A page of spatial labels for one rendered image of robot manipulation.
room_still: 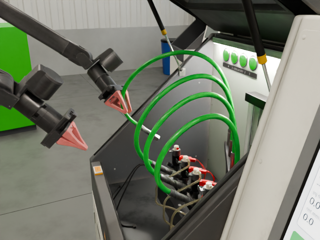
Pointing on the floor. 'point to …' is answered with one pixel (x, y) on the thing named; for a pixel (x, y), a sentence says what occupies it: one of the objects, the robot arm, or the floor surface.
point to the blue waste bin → (167, 56)
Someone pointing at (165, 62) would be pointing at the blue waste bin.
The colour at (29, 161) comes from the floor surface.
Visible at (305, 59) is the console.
